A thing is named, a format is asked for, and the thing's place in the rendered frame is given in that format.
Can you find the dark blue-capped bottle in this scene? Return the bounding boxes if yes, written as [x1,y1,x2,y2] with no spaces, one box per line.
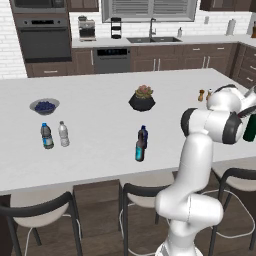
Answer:
[137,124,150,150]

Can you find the dark bottle with blue label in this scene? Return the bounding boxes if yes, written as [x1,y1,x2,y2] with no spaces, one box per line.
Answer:
[134,138,147,163]

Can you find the succulent in black pot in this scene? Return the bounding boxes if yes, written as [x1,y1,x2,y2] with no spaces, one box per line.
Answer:
[128,84,157,113]

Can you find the clear white-capped plastic bottle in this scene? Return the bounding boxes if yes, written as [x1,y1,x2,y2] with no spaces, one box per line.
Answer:
[58,120,71,148]

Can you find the grey dishwasher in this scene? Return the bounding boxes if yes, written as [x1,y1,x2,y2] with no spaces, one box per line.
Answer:
[92,46,132,75]

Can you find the black stool with cream seat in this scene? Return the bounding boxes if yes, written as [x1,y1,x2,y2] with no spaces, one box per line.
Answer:
[118,182,178,256]
[0,191,84,256]
[207,167,256,256]

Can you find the blue-capped plastic water bottle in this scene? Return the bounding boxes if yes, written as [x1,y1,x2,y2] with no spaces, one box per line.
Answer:
[40,122,55,150]

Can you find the grey bowl of blueberries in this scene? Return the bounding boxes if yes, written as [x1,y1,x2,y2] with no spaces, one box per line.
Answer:
[29,97,61,116]

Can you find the brown base cupboards run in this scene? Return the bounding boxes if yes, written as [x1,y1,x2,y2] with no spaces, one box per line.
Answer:
[24,42,256,90]

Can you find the grey sink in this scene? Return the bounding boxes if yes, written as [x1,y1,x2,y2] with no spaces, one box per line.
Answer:
[126,36,183,45]

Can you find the grey tap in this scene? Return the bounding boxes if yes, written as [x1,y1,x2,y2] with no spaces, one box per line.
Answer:
[148,17,158,39]

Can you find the silver coffee machine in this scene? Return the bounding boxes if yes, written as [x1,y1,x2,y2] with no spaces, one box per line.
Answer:
[77,15,97,43]

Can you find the window with grey blinds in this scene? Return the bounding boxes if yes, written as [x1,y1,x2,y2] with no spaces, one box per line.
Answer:
[101,0,199,24]

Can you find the white paper towel roll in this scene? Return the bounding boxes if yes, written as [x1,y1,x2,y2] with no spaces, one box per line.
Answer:
[225,18,237,37]

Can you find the grey microwave oven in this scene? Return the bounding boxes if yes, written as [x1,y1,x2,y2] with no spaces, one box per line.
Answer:
[9,0,68,15]

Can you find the black wire stand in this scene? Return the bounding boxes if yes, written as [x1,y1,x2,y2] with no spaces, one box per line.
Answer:
[110,16,123,40]

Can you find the grey wall oven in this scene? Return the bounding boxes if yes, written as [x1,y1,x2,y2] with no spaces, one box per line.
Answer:
[13,13,73,64]

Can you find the brown wall cupboard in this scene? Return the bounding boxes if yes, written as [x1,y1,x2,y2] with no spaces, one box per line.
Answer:
[199,0,256,13]
[66,0,100,13]

